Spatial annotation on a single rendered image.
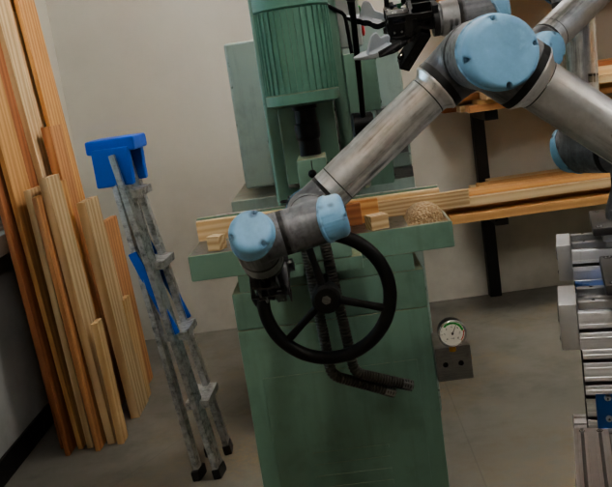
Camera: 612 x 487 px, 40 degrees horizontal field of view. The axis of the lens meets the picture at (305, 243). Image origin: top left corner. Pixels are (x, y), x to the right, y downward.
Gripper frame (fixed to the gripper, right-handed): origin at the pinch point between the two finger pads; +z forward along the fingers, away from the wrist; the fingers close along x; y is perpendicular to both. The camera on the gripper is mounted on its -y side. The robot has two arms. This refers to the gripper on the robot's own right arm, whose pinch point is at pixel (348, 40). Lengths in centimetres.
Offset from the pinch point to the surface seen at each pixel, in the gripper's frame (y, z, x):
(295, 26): 3.7, 11.4, -2.9
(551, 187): -179, -90, -104
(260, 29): 1.7, 19.5, -6.5
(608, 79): -139, -117, -128
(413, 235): -29.3, -8.4, 34.3
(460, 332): -42, -16, 53
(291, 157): -30.5, 17.4, 2.9
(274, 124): -30.2, 21.1, -9.6
